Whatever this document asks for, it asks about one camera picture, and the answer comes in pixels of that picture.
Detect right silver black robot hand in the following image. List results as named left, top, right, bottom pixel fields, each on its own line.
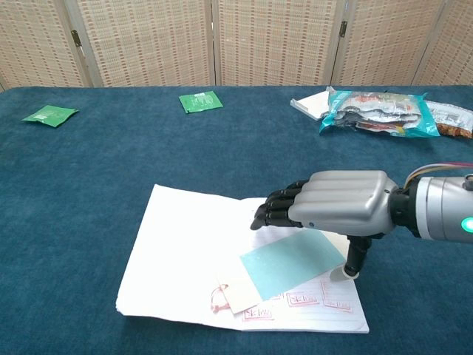
left=250, top=170, right=400, bottom=280

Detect blue white bookmark pink tassel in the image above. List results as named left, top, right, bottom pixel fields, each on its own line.
left=210, top=229, right=347, bottom=315

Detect orange and white notebook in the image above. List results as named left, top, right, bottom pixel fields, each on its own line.
left=115, top=183, right=370, bottom=335

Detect teal snack bag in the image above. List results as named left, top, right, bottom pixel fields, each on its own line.
left=319, top=86, right=443, bottom=138

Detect white flat box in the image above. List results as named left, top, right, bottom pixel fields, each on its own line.
left=290, top=91, right=332, bottom=121

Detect silver snack bag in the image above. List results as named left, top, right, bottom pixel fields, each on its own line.
left=424, top=99, right=473, bottom=140

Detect green sachet white figure print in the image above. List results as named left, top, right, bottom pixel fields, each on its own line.
left=178, top=90, right=224, bottom=115

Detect dark blue table cloth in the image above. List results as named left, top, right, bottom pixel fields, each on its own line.
left=0, top=86, right=473, bottom=355

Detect woven folding screen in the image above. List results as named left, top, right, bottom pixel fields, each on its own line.
left=0, top=0, right=473, bottom=92

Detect green sachet white label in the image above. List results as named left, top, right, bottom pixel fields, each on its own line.
left=21, top=104, right=81, bottom=128

